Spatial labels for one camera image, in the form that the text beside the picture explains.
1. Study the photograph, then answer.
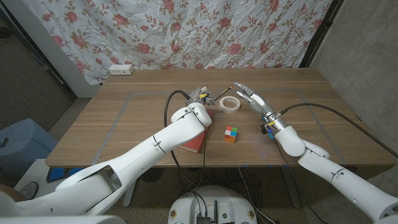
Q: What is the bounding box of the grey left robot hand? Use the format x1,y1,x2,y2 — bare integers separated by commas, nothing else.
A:
185,86,216,108

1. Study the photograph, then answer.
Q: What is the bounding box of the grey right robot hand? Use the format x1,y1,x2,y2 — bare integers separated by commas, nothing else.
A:
233,82,282,133

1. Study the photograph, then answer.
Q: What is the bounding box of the black mechanical pencil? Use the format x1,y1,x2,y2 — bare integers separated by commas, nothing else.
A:
214,86,232,101

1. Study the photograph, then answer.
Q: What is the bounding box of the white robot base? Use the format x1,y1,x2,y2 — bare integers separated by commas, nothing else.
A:
167,185,258,224

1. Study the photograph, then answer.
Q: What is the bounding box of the beige masking tape roll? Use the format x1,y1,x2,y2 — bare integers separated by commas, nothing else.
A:
219,95,242,114

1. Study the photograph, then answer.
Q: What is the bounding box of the multicoloured Rubik's cube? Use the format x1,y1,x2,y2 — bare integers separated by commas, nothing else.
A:
223,125,238,144

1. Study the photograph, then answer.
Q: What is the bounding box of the red hardcover notebook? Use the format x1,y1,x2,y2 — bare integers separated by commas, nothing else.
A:
178,108,215,154

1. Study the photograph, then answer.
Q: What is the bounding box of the floral backdrop cloth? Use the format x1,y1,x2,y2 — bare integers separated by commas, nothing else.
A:
21,0,333,86

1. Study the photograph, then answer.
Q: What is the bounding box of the white power strip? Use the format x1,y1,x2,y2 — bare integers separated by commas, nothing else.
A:
108,63,135,76

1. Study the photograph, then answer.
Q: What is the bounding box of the black round floor object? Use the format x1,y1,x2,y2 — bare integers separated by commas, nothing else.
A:
139,167,165,184

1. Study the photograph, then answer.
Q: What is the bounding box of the grey table leg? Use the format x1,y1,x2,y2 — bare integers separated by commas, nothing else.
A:
281,166,302,208

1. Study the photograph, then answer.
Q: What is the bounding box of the black backdrop stand pole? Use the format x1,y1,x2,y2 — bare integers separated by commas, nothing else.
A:
300,0,345,68

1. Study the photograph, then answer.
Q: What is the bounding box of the white table leg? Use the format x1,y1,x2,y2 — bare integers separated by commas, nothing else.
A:
123,180,137,208

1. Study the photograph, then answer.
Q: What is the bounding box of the blue black foot pedal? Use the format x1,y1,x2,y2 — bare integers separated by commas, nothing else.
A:
46,167,78,183

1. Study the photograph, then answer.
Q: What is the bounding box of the white floor board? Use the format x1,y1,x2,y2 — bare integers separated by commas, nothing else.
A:
14,158,81,200

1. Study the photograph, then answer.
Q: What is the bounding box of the blue plastic bin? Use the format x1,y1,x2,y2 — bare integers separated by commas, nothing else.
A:
0,118,60,178

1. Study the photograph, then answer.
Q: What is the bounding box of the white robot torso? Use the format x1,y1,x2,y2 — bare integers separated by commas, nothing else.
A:
0,215,127,224

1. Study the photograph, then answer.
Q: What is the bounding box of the grey sneaker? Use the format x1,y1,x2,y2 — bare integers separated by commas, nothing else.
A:
18,182,40,200

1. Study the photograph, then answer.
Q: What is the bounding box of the person's bare leg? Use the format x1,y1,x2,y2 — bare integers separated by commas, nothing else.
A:
0,183,27,203

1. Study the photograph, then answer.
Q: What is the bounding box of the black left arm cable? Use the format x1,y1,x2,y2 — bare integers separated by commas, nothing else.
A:
164,90,191,187

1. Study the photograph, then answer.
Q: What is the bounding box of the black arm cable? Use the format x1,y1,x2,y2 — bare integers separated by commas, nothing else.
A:
164,90,191,187
279,103,398,158

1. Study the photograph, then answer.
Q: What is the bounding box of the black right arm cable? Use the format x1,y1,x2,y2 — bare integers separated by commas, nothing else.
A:
279,103,398,158

